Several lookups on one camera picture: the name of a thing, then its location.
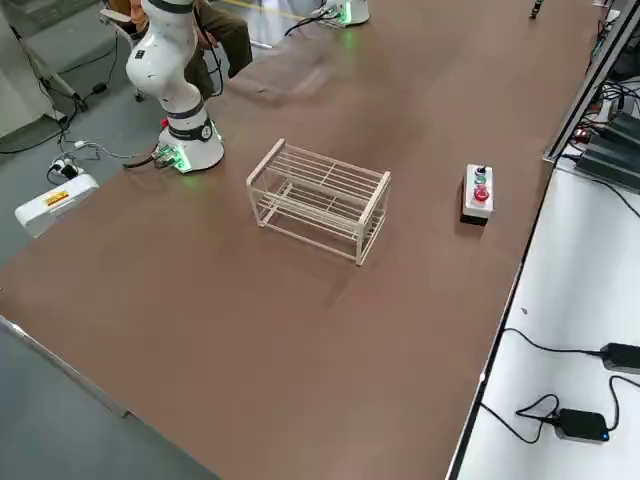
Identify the white power strip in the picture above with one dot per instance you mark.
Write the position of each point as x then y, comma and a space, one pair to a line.
67, 169

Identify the white box with yellow label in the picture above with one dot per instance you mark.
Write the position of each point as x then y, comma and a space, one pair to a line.
55, 205

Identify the white button control box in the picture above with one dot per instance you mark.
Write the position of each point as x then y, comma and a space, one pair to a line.
479, 192

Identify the person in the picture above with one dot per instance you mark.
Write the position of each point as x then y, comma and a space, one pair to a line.
232, 42

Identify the black power adapter with light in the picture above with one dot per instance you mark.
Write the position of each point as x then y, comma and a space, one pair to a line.
582, 424

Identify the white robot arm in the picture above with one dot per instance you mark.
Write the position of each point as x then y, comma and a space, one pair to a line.
170, 70
350, 10

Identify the green push button switch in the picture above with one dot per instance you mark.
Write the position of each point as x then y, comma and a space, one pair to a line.
535, 9

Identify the large black power brick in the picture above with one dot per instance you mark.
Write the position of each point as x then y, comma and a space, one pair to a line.
612, 160

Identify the aluminium frame rail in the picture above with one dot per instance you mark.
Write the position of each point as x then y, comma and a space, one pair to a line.
585, 85

